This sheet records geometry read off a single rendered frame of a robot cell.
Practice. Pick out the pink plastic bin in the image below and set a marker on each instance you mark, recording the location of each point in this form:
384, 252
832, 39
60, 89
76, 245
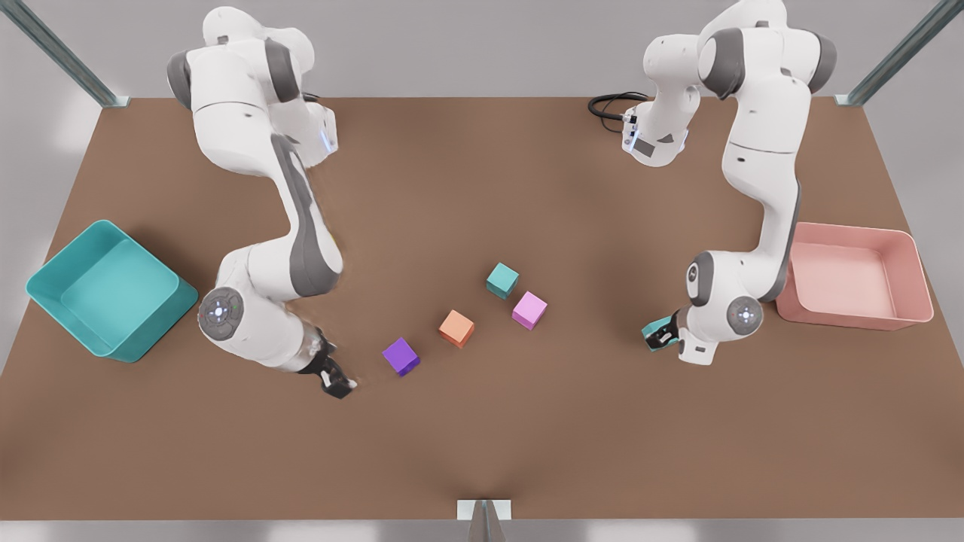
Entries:
858, 282

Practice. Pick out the orange cube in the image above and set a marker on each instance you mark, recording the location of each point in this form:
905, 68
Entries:
456, 329

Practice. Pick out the teal plastic bin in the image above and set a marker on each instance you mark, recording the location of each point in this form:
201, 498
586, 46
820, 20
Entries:
105, 293

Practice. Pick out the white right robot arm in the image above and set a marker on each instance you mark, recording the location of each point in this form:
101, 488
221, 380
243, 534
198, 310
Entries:
248, 83

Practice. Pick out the teal blue cube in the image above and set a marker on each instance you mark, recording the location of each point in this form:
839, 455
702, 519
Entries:
654, 330
502, 280

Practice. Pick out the purple cube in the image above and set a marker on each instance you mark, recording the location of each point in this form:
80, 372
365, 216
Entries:
401, 356

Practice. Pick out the silver frame post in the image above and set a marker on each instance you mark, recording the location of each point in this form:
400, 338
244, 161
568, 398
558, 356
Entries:
60, 53
896, 56
484, 519

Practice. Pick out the pink cube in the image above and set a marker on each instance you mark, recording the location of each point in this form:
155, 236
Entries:
529, 310

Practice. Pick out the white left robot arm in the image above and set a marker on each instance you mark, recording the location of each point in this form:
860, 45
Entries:
761, 120

